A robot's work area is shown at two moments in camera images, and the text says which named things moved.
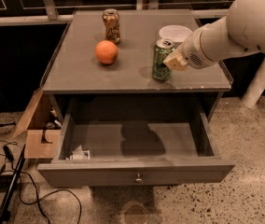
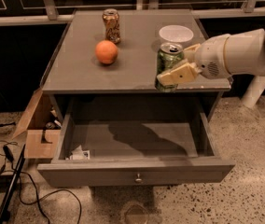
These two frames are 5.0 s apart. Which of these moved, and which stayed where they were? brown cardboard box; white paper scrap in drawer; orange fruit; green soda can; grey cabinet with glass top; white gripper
Moved: green soda can; white gripper
Stayed: grey cabinet with glass top; white paper scrap in drawer; brown cardboard box; orange fruit
